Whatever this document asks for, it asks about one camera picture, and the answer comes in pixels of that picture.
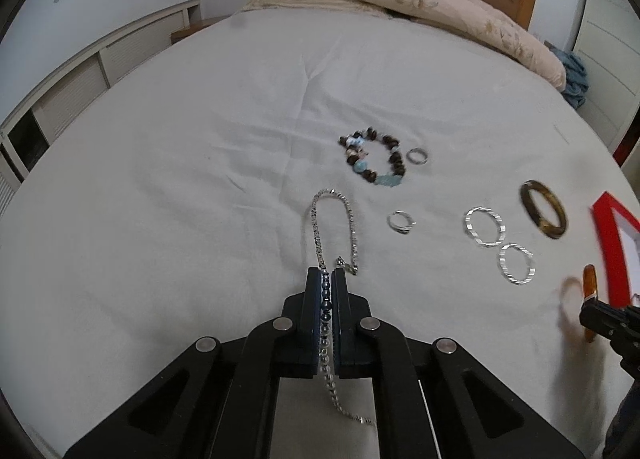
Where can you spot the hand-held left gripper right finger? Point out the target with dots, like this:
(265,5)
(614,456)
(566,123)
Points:
(337,306)

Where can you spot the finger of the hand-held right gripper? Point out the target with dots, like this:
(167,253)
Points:
(600,319)

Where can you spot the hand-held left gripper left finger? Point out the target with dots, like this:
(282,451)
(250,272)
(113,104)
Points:
(314,306)

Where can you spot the amber orange bangle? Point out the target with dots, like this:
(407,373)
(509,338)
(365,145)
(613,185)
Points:
(589,284)

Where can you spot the red jewelry box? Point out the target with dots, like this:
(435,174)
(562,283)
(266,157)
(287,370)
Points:
(607,234)

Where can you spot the textured silver bangle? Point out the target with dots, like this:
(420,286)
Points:
(468,230)
(501,267)

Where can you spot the dark brown bangle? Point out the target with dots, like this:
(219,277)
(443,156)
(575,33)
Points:
(529,204)

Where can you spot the person's right forearm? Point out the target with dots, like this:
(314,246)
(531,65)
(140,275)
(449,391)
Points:
(625,424)

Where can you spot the blue crumpled cloth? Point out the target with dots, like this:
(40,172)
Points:
(575,79)

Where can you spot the white wardrobe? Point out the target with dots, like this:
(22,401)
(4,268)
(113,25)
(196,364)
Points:
(605,39)

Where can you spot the wooden nightstand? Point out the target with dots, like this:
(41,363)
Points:
(192,31)

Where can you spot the beige pillow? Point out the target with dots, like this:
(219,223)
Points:
(280,0)

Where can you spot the low white wall cabinet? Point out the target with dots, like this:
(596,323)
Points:
(75,89)

